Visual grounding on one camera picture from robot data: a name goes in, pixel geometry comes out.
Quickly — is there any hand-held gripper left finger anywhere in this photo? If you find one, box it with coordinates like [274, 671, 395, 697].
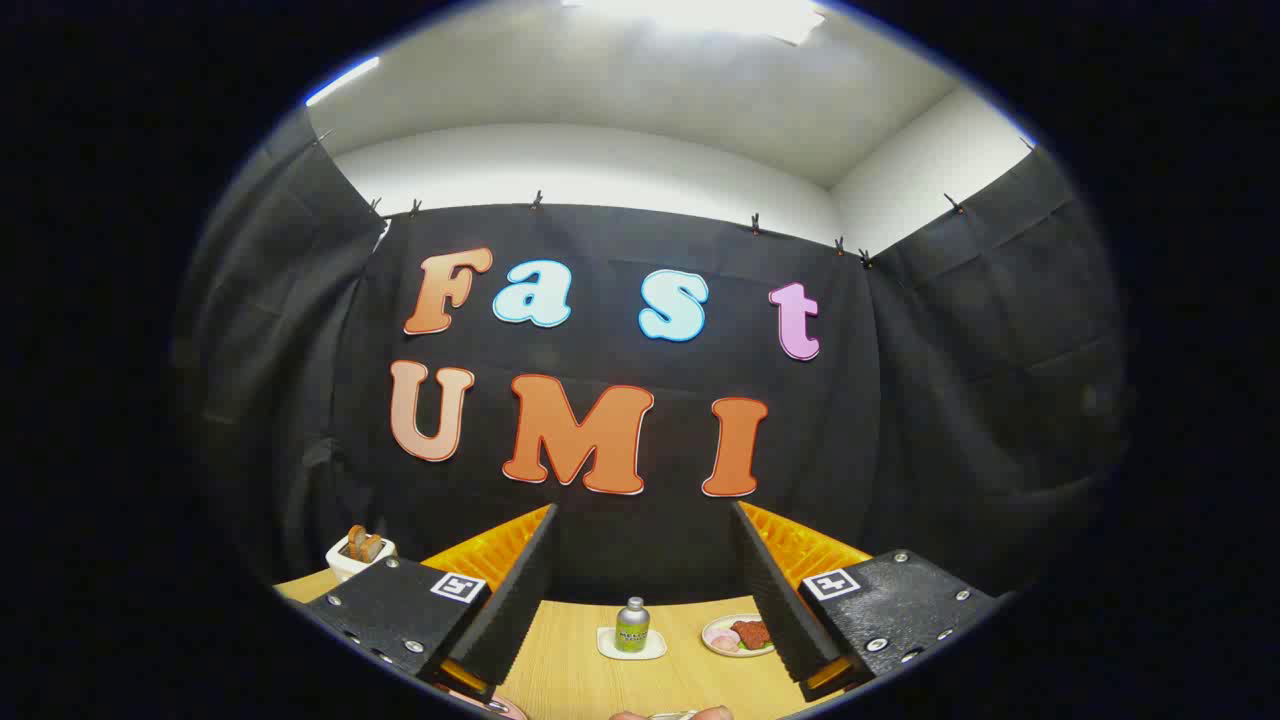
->
[300, 503, 561, 703]

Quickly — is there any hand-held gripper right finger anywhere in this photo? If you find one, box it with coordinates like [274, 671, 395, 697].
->
[729, 500, 1001, 703]

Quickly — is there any white oval food plate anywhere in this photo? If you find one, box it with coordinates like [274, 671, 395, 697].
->
[701, 614, 777, 658]

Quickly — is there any green label drink bottle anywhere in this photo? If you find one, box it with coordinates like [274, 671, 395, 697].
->
[615, 597, 651, 654]

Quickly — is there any pink round plate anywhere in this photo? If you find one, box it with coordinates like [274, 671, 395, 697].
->
[440, 685, 529, 720]

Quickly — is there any white square coaster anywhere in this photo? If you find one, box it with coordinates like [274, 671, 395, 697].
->
[597, 627, 668, 661]

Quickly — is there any white toaster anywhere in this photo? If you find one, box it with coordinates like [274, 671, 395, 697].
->
[325, 535, 398, 583]

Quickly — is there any row of black cloth clips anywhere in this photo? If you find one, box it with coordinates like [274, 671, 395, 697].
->
[315, 128, 1036, 269]

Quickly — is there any ceiling light panel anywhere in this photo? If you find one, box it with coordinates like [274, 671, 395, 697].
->
[560, 0, 827, 47]

